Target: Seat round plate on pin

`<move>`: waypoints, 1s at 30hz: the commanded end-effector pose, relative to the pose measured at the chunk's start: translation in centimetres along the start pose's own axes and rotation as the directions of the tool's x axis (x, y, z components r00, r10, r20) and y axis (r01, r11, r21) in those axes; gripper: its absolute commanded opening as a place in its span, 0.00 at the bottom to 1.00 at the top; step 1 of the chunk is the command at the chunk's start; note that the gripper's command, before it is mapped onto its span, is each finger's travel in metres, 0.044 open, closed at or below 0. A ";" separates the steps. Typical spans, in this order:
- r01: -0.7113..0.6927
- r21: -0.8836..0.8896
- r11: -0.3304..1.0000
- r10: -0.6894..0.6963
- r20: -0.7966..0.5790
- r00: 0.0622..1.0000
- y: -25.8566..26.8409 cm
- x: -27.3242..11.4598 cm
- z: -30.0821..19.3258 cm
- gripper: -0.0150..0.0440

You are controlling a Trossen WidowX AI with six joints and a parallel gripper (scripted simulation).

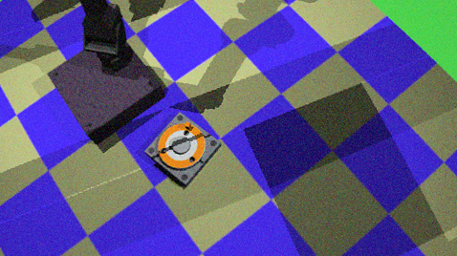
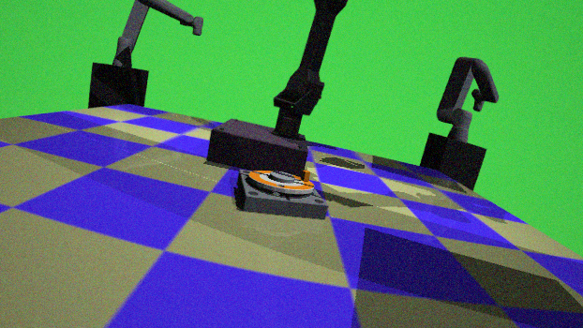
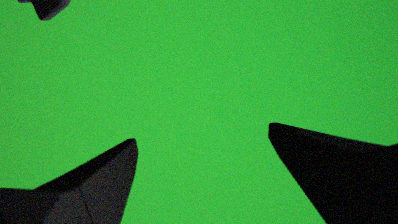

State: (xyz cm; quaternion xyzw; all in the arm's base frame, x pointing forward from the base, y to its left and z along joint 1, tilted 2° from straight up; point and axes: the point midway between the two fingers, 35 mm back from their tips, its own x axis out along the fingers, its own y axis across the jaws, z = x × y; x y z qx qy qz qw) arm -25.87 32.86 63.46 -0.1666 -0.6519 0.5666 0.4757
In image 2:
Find orange round plate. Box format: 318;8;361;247
247;171;314;195

